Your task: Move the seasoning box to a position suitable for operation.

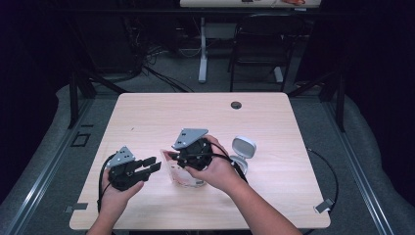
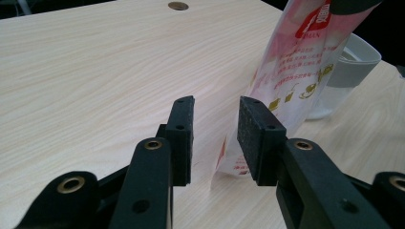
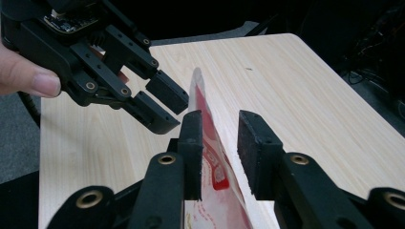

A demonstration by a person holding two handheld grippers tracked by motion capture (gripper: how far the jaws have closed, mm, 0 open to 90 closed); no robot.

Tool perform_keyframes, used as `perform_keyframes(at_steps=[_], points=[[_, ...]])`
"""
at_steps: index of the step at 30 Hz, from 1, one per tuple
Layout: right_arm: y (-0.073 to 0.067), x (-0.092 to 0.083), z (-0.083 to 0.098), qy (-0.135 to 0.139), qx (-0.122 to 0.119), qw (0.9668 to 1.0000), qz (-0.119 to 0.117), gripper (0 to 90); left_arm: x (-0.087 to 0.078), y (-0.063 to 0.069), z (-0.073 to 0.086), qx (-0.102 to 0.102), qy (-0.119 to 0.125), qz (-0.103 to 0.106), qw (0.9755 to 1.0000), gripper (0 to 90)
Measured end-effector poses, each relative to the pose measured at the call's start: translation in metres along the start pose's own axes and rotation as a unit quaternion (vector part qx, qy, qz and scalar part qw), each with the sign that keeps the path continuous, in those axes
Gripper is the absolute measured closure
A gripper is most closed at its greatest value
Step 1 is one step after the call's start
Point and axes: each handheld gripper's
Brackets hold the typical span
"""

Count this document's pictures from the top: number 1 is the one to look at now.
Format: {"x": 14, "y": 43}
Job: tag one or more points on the orange item on desk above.
{"x": 293, "y": 1}

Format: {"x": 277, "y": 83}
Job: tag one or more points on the black floor outlet frame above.
{"x": 80, "y": 139}

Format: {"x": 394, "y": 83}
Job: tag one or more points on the dark equipment cabinet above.
{"x": 107, "y": 45}

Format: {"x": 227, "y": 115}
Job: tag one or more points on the black metal frame stand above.
{"x": 73, "y": 98}
{"x": 340, "y": 101}

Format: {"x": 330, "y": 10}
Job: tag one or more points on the grey table edge clip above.
{"x": 78, "y": 206}
{"x": 324, "y": 205}

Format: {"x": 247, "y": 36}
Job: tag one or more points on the white desk leg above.
{"x": 203, "y": 52}

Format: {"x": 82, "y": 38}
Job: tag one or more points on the white desk foot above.
{"x": 278, "y": 74}

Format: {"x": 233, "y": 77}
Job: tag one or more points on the person's left hand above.
{"x": 114, "y": 200}

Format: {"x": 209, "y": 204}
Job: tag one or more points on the aluminium floor rail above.
{"x": 49, "y": 173}
{"x": 359, "y": 176}

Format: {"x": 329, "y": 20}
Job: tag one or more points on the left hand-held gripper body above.
{"x": 124, "y": 174}

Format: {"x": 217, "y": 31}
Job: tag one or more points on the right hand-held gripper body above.
{"x": 195, "y": 155}

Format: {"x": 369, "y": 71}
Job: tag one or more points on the black folding chair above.
{"x": 264, "y": 42}

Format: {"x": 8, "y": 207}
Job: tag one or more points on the red and white spouted pouch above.
{"x": 182, "y": 178}

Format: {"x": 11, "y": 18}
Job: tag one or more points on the dark table grommet hole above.
{"x": 236, "y": 105}

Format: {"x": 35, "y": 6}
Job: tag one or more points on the white container with hinged lid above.
{"x": 244, "y": 147}

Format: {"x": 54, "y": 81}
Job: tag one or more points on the person's right hand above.
{"x": 221, "y": 173}

